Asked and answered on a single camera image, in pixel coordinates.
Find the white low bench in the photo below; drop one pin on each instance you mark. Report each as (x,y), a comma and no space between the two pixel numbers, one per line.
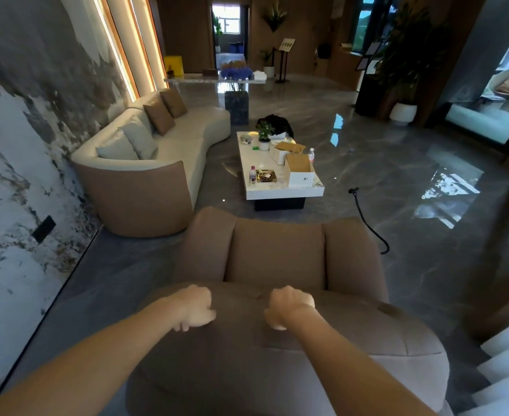
(480,123)

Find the framed floor sign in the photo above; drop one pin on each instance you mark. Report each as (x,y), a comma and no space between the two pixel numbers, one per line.
(369,54)

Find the person's left thumb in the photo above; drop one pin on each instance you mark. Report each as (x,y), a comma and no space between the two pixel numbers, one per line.
(209,316)

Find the marble console table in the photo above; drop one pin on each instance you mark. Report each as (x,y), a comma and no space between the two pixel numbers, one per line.
(236,106)

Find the small grey object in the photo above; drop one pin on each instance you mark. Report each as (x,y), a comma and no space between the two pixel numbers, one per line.
(246,139)

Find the small potted green plant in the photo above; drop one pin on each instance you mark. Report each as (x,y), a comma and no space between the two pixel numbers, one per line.
(264,134)

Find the cream curved sofa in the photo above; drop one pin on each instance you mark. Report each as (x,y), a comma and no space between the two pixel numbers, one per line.
(150,186)

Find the person's right forearm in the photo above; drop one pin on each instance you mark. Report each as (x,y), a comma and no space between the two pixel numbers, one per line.
(349,368)

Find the brown upholstered armchair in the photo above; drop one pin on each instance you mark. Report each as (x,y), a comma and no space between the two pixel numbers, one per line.
(276,255)

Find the open white cardboard box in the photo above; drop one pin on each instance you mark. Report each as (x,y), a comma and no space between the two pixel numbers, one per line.
(300,174)

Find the person's left hand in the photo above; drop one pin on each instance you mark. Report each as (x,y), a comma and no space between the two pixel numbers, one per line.
(191,306)

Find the white tissue box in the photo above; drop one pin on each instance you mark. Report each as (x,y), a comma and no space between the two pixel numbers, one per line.
(260,75)

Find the person's right hand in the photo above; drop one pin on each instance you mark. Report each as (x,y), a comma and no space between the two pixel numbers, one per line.
(290,304)

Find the pink label plastic bottle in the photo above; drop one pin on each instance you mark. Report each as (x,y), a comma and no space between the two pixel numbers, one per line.
(252,175)

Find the person's right thumb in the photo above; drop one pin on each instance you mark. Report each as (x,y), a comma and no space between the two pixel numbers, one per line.
(275,321)

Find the blue flower bouquet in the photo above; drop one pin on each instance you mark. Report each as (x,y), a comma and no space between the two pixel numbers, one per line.
(236,71)

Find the person's left forearm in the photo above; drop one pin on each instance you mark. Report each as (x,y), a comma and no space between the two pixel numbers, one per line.
(81,368)

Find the dark square tray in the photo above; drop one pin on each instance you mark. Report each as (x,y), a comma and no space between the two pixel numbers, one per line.
(266,176)

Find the tall spiky green plant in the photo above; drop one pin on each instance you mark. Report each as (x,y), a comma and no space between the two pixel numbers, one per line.
(275,17)

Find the large plant in white pot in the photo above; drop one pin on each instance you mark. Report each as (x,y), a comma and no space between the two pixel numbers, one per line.
(404,60)

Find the open brown-flap cardboard box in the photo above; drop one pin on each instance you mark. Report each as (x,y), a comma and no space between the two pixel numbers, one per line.
(287,149)

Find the brown cushion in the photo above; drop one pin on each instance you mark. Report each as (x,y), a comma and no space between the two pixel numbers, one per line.
(174,102)
(159,116)

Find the white stair steps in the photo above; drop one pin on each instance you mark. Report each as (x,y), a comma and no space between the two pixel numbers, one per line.
(506,368)

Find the white marble coffee table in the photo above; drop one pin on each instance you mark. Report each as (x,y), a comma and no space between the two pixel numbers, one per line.
(271,190)

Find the black bag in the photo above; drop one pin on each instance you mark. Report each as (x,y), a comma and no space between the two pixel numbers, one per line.
(278,123)

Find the grey cushion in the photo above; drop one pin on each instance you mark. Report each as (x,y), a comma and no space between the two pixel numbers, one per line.
(140,137)
(116,147)

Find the black sign stand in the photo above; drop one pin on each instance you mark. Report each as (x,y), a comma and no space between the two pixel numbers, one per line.
(285,44)

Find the red label plastic bottle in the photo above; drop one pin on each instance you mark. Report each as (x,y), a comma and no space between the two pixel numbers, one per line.
(311,156)

